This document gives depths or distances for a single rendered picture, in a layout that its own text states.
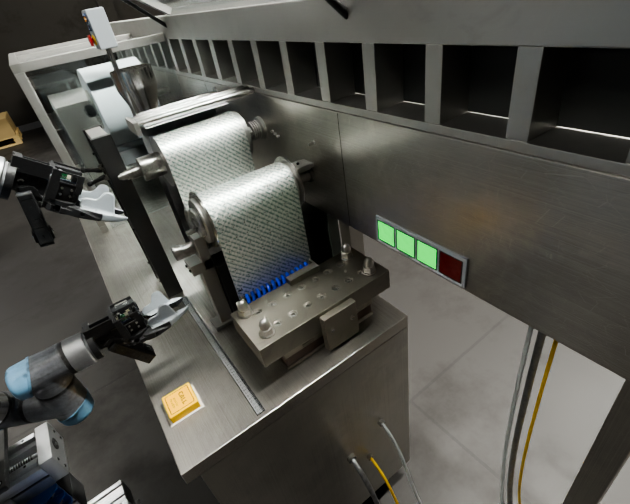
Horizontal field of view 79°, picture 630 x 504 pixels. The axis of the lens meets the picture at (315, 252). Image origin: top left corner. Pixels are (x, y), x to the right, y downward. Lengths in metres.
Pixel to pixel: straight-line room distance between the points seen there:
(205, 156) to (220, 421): 0.68
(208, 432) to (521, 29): 0.93
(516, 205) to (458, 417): 1.44
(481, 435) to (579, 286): 1.35
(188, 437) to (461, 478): 1.19
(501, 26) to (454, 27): 0.07
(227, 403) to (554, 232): 0.77
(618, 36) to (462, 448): 1.63
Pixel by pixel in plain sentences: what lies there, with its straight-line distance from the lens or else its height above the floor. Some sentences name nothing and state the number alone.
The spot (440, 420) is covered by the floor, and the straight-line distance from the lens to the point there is 1.97.
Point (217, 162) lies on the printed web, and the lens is 1.15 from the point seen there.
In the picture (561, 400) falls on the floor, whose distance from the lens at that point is 2.15.
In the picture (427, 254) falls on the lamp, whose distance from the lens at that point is 0.83.
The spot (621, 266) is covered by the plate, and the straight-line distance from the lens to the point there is 0.64.
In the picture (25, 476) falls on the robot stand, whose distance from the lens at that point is 1.37.
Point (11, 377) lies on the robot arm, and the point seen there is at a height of 1.14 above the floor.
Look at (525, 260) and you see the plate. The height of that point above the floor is 1.27.
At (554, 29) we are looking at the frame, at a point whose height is 1.60.
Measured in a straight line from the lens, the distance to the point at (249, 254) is 1.00.
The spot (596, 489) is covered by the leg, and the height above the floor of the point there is 0.59.
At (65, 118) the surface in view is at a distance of 1.85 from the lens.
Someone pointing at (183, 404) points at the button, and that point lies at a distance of 1.02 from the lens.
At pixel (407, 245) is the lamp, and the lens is 0.87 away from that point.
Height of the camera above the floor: 1.68
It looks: 35 degrees down
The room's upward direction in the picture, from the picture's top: 10 degrees counter-clockwise
